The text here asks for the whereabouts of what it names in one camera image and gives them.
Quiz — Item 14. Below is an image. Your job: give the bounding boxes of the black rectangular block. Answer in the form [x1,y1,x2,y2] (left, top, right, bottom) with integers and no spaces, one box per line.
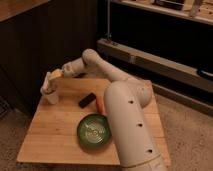
[78,93,96,108]

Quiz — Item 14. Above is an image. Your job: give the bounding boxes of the wooden shelf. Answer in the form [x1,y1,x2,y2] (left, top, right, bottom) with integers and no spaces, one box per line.
[111,0,213,26]

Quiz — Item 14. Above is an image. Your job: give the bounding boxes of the translucent ceramic cup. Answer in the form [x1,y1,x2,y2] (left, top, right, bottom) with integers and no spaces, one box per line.
[40,88,59,105]

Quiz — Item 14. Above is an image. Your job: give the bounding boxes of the orange carrot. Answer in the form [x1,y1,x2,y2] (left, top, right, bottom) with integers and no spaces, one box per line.
[96,98,105,114]

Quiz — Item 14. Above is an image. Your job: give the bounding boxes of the metal rail beam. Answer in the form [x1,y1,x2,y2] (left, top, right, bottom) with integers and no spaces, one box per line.
[97,39,213,94]

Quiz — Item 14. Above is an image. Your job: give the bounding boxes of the vertical metal pole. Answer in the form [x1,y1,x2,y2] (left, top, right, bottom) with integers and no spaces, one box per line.
[107,0,111,42]

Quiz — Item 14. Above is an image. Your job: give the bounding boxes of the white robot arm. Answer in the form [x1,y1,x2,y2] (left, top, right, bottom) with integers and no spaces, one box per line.
[49,49,167,171]

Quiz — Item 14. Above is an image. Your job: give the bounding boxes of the green bowl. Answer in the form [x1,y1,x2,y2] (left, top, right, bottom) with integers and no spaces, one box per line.
[77,113,111,150]

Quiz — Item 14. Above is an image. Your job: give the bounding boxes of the wooden board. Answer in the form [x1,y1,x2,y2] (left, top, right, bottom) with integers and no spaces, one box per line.
[17,78,170,167]

